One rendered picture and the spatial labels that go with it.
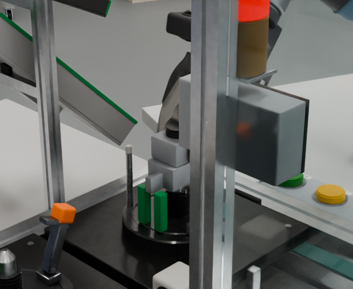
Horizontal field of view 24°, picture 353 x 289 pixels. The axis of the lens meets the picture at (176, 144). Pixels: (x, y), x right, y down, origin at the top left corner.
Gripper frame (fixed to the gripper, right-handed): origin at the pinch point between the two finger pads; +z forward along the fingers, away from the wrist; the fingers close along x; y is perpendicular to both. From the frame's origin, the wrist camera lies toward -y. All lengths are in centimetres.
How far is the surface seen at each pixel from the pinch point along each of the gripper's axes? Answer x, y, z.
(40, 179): 40.3, 21.0, 12.0
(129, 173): 5.2, 0.8, 5.5
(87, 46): 290, 244, -59
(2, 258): -0.3, -17.3, 19.4
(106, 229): 5.9, 2.5, 13.0
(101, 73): 251, 226, -44
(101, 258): 1.4, -1.3, 16.1
